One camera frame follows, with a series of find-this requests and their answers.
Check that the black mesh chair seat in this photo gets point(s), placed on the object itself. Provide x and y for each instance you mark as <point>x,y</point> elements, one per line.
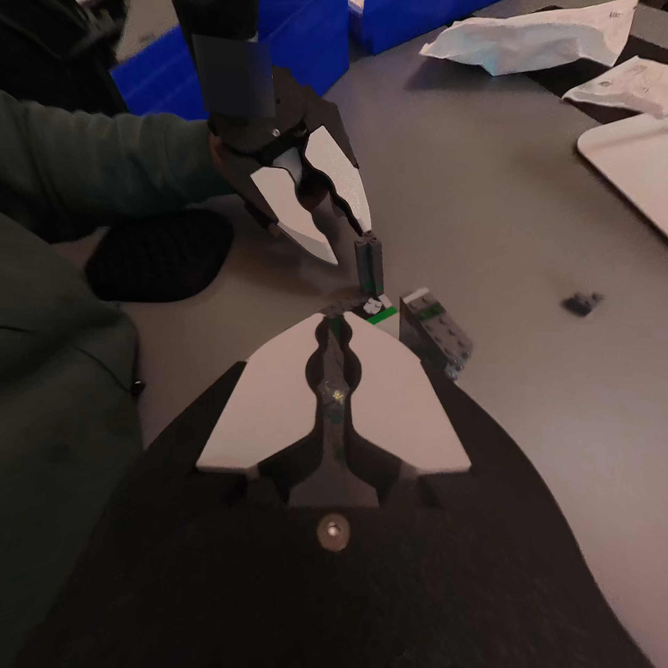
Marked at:
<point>156,255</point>

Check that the blue plastic bin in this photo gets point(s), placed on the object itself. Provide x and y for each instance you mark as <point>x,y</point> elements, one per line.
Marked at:
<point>407,26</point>
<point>156,78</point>

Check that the person's left forearm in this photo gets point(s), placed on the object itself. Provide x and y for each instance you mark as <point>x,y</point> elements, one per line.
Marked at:
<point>104,156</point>

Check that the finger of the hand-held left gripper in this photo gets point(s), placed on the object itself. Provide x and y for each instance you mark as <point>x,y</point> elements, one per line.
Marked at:
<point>344,182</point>
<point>284,203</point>

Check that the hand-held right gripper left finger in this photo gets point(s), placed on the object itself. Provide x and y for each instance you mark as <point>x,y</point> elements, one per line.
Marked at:
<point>266,402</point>

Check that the white moulded tray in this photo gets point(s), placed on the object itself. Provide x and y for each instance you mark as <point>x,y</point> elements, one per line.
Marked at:
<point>636,162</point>

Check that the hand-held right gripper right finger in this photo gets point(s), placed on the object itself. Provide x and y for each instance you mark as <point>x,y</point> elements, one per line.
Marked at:
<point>412,407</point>

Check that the white plastic bag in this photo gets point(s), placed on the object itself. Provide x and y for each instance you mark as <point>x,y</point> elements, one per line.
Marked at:
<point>522,36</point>

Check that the grey brick baseplate build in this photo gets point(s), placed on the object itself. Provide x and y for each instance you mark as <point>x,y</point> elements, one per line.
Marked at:
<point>377,309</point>

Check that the grey desk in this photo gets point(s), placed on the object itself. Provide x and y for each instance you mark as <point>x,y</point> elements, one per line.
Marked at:
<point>496,235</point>

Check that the grey brick wall block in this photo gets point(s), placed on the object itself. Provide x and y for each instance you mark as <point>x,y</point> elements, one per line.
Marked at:
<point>433,334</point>

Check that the tall grey brick column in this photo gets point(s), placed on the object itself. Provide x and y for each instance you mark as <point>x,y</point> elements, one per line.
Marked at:
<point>369,266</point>

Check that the white paper bag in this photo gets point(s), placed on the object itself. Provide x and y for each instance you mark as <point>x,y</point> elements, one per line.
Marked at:
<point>626,83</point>

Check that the small dark grey brick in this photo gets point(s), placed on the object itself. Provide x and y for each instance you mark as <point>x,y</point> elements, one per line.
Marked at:
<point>582,303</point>

